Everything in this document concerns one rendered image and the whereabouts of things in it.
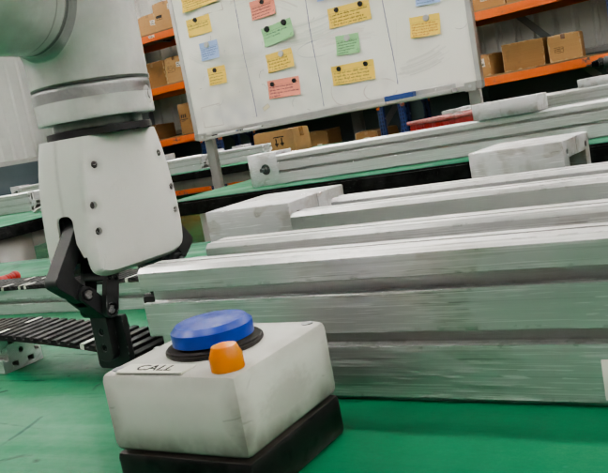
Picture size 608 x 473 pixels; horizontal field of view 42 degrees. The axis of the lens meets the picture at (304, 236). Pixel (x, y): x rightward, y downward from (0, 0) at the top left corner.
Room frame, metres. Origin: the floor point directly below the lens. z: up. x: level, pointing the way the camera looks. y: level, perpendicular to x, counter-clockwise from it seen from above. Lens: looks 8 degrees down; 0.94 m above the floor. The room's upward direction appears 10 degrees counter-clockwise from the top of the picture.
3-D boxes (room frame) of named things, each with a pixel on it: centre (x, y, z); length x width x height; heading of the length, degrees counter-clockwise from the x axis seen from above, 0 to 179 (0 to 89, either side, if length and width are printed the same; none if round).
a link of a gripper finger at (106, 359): (0.55, 0.16, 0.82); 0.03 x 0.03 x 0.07; 58
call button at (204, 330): (0.37, 0.05, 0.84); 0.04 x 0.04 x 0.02
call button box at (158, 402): (0.38, 0.05, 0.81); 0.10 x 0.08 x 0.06; 148
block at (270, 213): (0.72, 0.03, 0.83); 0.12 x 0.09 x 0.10; 148
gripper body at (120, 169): (0.59, 0.13, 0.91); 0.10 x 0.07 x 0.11; 148
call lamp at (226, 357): (0.33, 0.04, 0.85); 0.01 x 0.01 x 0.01
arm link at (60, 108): (0.59, 0.13, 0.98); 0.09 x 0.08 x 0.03; 148
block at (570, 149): (0.83, -0.25, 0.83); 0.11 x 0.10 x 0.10; 143
